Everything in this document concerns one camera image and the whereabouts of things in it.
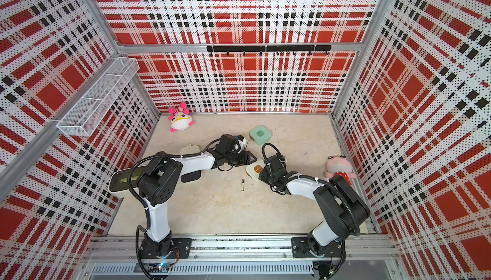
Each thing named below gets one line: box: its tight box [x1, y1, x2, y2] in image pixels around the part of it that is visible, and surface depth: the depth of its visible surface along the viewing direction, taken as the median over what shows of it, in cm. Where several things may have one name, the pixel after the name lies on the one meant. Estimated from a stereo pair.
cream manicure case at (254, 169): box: [245, 158, 267, 181], surface depth 95 cm
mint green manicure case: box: [249, 125, 273, 146], surface depth 110 cm
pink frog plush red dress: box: [324, 154, 357, 187], surface depth 92 cm
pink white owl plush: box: [168, 102, 195, 134], surface depth 113 cm
